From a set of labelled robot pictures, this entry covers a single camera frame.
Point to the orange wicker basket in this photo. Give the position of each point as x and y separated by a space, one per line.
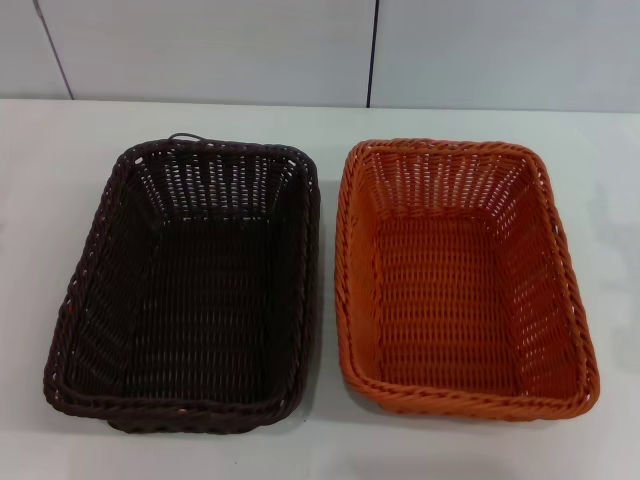
450 310

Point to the dark brown wicker basket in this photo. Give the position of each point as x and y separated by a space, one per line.
200 310

